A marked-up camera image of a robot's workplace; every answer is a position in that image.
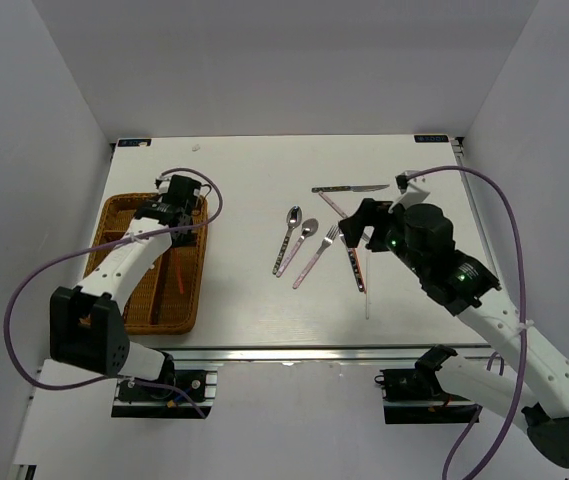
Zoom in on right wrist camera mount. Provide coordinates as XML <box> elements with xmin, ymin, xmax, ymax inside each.
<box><xmin>389</xmin><ymin>171</ymin><xmax>430</xmax><ymax>211</ymax></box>

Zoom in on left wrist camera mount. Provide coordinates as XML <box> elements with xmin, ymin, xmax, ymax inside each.
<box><xmin>155</xmin><ymin>174</ymin><xmax>173</xmax><ymax>195</ymax></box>

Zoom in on dark handled spoon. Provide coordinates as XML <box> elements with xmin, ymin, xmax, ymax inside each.
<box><xmin>272</xmin><ymin>205</ymin><xmax>303</xmax><ymax>275</ymax></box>

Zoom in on orange chopstick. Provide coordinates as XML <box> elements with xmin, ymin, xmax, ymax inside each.
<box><xmin>347</xmin><ymin>244</ymin><xmax>368</xmax><ymax>294</ymax></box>
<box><xmin>174</xmin><ymin>249</ymin><xmax>185</xmax><ymax>295</ymax></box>

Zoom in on pink handled table knife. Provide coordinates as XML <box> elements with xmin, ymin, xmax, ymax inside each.
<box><xmin>318</xmin><ymin>192</ymin><xmax>370</xmax><ymax>242</ymax></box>

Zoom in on white chopstick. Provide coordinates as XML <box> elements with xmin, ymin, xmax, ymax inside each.
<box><xmin>364</xmin><ymin>250</ymin><xmax>371</xmax><ymax>320</ymax></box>

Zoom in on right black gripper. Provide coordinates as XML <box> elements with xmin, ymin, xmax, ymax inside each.
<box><xmin>337</xmin><ymin>199</ymin><xmax>427</xmax><ymax>278</ymax></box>

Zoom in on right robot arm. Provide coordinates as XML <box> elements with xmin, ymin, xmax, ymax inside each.
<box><xmin>339</xmin><ymin>198</ymin><xmax>569</xmax><ymax>468</ymax></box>

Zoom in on dark handled table knife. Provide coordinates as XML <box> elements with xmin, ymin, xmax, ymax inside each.
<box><xmin>311</xmin><ymin>184</ymin><xmax>390</xmax><ymax>194</ymax></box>

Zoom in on blue table label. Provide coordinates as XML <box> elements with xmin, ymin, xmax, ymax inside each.
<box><xmin>117</xmin><ymin>138</ymin><xmax>152</xmax><ymax>148</ymax></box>
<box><xmin>413</xmin><ymin>134</ymin><xmax>449</xmax><ymax>143</ymax></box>

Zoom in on right blue table label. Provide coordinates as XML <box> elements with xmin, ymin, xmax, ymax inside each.
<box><xmin>413</xmin><ymin>134</ymin><xmax>449</xmax><ymax>143</ymax></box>

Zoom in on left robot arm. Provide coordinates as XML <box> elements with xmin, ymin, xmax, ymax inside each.
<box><xmin>50</xmin><ymin>174</ymin><xmax>202</xmax><ymax>399</ymax></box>

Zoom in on aluminium table rail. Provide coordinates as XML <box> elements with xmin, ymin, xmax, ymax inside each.
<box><xmin>450</xmin><ymin>137</ymin><xmax>508</xmax><ymax>294</ymax></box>

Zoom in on pink handled spoon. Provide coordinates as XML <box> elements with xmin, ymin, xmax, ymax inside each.
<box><xmin>276</xmin><ymin>218</ymin><xmax>319</xmax><ymax>278</ymax></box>

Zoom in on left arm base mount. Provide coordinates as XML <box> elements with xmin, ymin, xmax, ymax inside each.
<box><xmin>111</xmin><ymin>369</ymin><xmax>217</xmax><ymax>420</ymax></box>

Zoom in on orange chopstick under fork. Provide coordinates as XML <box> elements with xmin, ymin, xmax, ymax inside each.
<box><xmin>347</xmin><ymin>244</ymin><xmax>368</xmax><ymax>294</ymax></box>

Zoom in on dark handled fork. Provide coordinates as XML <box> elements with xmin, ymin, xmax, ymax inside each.
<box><xmin>338</xmin><ymin>234</ymin><xmax>367</xmax><ymax>294</ymax></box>

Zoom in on pink handled fork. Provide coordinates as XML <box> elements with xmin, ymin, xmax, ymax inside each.
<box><xmin>292</xmin><ymin>224</ymin><xmax>339</xmax><ymax>290</ymax></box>

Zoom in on left blue table label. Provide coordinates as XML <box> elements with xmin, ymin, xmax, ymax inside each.
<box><xmin>117</xmin><ymin>138</ymin><xmax>152</xmax><ymax>148</ymax></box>

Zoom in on brown wicker cutlery tray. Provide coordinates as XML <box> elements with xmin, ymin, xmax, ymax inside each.
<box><xmin>93</xmin><ymin>193</ymin><xmax>208</xmax><ymax>335</ymax></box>

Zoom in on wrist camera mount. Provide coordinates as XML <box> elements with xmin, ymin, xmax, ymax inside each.
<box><xmin>155</xmin><ymin>174</ymin><xmax>173</xmax><ymax>195</ymax></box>
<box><xmin>389</xmin><ymin>171</ymin><xmax>430</xmax><ymax>211</ymax></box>

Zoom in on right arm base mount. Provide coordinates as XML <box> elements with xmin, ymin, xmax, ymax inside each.
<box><xmin>374</xmin><ymin>369</ymin><xmax>480</xmax><ymax>425</ymax></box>

